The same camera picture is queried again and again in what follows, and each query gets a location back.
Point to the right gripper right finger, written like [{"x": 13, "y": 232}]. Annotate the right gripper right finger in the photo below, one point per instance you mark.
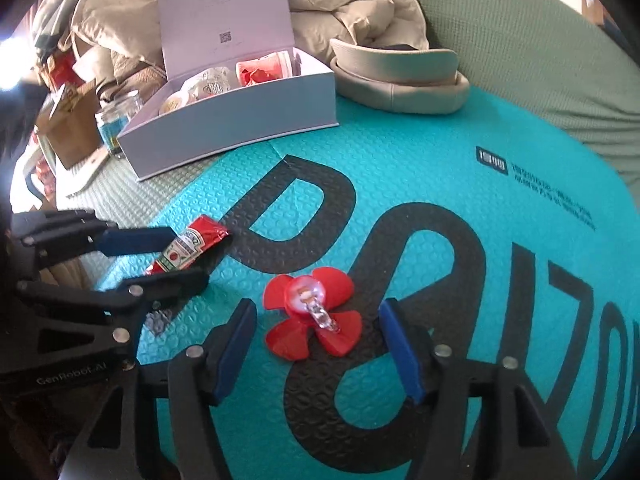
[{"x": 486, "y": 419}]

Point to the pink white canister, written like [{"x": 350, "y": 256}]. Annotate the pink white canister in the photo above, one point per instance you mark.
[{"x": 281, "y": 58}]

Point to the red box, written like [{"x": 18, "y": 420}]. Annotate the red box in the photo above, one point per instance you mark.
[{"x": 60, "y": 68}]

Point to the red plastic propeller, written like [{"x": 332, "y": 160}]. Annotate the red plastic propeller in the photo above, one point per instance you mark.
[{"x": 310, "y": 302}]

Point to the white smartphone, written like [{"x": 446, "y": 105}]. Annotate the white smartphone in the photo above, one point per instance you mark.
[{"x": 70, "y": 182}]

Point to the white patterned wipe packet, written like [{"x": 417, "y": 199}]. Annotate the white patterned wipe packet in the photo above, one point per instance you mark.
[{"x": 211, "y": 82}]

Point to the brown cardboard box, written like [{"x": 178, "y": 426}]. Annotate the brown cardboard box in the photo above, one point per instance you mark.
[{"x": 67, "y": 122}]

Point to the clear glass jar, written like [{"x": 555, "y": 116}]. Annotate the clear glass jar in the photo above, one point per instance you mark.
[{"x": 112, "y": 119}]

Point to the printed cardboard carton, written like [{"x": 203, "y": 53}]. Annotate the printed cardboard carton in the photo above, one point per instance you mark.
[{"x": 595, "y": 12}]

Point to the open white gift box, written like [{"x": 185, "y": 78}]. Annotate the open white gift box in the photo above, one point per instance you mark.
[{"x": 154, "y": 143}]

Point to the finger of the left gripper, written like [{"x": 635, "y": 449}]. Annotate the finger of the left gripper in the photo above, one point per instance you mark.
[
  {"x": 40, "y": 239},
  {"x": 146, "y": 292}
]

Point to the red gold snack packet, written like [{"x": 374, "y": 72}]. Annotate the red gold snack packet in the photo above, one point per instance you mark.
[{"x": 249, "y": 75}]

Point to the beige cap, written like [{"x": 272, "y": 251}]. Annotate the beige cap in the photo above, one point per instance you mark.
[{"x": 400, "y": 80}]

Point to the teal foam mat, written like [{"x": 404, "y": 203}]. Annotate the teal foam mat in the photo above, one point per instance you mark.
[{"x": 348, "y": 418}]

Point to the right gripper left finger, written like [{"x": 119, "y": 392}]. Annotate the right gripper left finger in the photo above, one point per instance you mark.
[{"x": 154, "y": 420}]

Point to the beige puffer jacket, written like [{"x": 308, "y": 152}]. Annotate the beige puffer jacket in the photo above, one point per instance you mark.
[{"x": 183, "y": 36}]

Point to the red ketchup sachet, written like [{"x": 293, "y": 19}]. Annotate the red ketchup sachet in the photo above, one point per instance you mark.
[{"x": 193, "y": 242}]

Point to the white round pod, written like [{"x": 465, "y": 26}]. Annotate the white round pod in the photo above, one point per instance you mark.
[{"x": 174, "y": 102}]

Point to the brown quilted garment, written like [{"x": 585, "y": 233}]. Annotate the brown quilted garment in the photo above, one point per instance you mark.
[{"x": 146, "y": 82}]

